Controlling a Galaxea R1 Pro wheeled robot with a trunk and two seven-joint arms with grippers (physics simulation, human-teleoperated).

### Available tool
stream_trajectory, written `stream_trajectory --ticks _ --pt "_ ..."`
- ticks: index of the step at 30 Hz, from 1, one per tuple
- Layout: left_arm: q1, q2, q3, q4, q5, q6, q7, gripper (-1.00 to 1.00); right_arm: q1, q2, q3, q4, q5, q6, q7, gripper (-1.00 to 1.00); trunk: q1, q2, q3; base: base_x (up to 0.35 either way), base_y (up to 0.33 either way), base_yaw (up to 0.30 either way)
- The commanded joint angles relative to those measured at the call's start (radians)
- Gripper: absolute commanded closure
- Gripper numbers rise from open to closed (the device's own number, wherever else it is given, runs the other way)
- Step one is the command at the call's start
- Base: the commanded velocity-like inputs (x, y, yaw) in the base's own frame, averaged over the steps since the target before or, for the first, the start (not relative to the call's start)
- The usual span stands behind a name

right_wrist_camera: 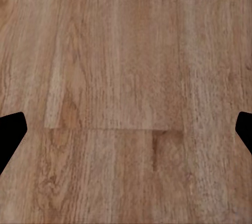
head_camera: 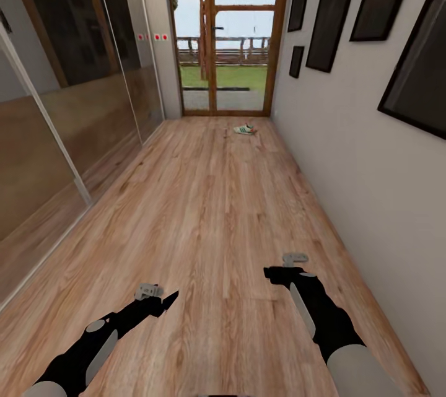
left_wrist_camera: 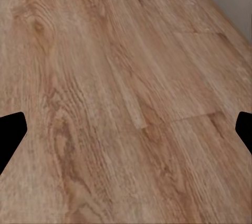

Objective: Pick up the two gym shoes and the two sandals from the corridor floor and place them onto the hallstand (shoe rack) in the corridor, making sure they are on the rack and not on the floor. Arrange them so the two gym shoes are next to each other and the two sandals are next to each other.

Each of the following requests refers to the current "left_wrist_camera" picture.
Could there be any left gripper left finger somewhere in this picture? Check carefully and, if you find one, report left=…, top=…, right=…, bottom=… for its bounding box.
left=0, top=112, right=27, bottom=175

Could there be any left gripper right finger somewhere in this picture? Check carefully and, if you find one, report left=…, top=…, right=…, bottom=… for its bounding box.
left=235, top=111, right=252, bottom=154

